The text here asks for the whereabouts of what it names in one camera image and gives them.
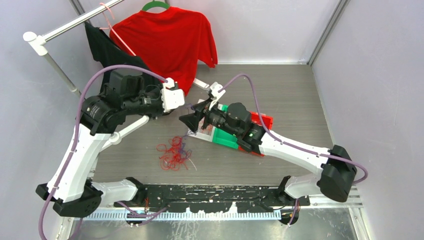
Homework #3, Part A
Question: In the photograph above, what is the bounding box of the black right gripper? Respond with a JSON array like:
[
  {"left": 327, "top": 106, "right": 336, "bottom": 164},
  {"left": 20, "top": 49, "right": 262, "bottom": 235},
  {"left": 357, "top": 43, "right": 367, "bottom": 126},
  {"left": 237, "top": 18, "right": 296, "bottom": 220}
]
[{"left": 179, "top": 97, "right": 241, "bottom": 138}]

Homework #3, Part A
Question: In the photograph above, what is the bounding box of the cable pile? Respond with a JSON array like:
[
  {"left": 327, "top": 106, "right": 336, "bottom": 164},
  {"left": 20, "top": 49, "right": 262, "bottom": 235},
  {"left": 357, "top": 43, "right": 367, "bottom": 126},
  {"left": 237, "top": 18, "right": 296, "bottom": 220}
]
[{"left": 155, "top": 135, "right": 194, "bottom": 172}]

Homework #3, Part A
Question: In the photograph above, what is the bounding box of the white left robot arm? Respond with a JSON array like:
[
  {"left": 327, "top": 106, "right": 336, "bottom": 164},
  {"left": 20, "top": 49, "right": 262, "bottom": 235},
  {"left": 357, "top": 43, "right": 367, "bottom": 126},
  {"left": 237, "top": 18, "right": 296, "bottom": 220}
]
[{"left": 36, "top": 71, "right": 165, "bottom": 218}]

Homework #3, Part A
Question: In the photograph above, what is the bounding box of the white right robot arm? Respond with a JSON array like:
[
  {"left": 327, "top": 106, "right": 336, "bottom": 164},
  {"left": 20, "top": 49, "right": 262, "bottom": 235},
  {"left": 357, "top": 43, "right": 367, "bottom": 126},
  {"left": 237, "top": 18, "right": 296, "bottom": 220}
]
[{"left": 179, "top": 100, "right": 358, "bottom": 206}]

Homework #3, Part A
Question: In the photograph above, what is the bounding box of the white plastic bin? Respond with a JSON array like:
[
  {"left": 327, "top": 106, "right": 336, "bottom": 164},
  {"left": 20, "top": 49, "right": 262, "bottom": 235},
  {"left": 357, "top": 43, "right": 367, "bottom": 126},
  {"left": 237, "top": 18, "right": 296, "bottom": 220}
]
[{"left": 189, "top": 117, "right": 216, "bottom": 143}]

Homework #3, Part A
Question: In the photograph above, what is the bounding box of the green plastic bin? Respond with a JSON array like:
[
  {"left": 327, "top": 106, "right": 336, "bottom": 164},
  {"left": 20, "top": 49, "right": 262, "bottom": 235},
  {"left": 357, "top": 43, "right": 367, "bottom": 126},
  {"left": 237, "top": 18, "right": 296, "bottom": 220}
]
[{"left": 211, "top": 105, "right": 240, "bottom": 151}]

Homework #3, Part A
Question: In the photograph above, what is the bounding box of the red t-shirt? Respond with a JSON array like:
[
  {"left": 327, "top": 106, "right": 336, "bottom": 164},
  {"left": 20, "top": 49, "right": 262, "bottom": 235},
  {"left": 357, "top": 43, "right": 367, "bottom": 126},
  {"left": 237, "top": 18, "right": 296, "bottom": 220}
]
[{"left": 109, "top": 6, "right": 218, "bottom": 95}]

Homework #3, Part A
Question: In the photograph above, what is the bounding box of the black t-shirt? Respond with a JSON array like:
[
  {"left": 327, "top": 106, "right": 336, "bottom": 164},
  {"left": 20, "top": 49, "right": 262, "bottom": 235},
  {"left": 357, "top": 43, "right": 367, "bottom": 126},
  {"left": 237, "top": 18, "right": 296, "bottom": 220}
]
[{"left": 84, "top": 22, "right": 162, "bottom": 99}]

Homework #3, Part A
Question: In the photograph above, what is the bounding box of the red plastic bin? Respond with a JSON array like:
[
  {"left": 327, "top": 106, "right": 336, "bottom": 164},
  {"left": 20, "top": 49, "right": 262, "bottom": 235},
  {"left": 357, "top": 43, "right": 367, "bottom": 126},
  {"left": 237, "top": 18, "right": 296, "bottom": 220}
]
[{"left": 238, "top": 111, "right": 275, "bottom": 157}]

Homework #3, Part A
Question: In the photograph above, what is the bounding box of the pink clothes hanger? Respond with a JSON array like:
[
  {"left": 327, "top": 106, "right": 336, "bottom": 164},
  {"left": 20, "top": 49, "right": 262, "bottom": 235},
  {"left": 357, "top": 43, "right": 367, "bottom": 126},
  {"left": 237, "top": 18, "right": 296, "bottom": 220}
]
[{"left": 98, "top": 2, "right": 137, "bottom": 57}]

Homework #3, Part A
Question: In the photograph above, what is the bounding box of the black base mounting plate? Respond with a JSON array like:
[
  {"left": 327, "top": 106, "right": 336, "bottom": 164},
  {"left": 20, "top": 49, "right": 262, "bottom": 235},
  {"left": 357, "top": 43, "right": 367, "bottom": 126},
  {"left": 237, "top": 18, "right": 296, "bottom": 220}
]
[{"left": 123, "top": 184, "right": 295, "bottom": 214}]

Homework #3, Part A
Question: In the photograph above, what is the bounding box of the green clothes hanger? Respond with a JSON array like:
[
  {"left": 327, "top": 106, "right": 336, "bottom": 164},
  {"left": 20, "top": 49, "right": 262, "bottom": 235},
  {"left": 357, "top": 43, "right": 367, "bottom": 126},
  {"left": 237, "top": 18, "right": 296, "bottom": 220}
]
[{"left": 141, "top": 0, "right": 170, "bottom": 12}]

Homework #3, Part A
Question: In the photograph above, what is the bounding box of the metal clothes rack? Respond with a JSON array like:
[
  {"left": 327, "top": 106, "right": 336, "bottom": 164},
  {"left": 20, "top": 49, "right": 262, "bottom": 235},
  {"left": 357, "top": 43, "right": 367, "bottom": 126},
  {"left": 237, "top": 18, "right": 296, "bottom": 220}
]
[{"left": 22, "top": 0, "right": 212, "bottom": 152}]

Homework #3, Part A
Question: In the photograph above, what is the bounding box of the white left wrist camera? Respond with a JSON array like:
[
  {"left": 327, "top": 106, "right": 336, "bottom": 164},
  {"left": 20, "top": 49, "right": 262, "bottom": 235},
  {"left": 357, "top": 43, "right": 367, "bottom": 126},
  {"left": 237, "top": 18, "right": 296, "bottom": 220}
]
[{"left": 160, "top": 77, "right": 185, "bottom": 113}]

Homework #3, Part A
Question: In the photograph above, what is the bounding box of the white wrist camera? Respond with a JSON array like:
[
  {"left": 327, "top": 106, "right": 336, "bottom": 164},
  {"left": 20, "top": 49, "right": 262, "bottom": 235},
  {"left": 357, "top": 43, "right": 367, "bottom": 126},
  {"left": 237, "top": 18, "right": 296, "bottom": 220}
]
[
  {"left": 160, "top": 77, "right": 185, "bottom": 113},
  {"left": 208, "top": 82, "right": 226, "bottom": 111}
]

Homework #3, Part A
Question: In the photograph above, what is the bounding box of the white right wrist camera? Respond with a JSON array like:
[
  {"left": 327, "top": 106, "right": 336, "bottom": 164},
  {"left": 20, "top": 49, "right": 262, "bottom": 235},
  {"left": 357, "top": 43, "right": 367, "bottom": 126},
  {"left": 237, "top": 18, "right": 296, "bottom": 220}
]
[{"left": 208, "top": 82, "right": 226, "bottom": 111}]

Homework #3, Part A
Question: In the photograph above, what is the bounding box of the white slotted cable duct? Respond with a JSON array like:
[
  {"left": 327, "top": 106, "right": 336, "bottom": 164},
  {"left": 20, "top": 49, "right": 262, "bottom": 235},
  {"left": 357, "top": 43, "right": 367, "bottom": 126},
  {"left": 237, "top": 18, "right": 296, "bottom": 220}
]
[{"left": 84, "top": 207, "right": 282, "bottom": 221}]

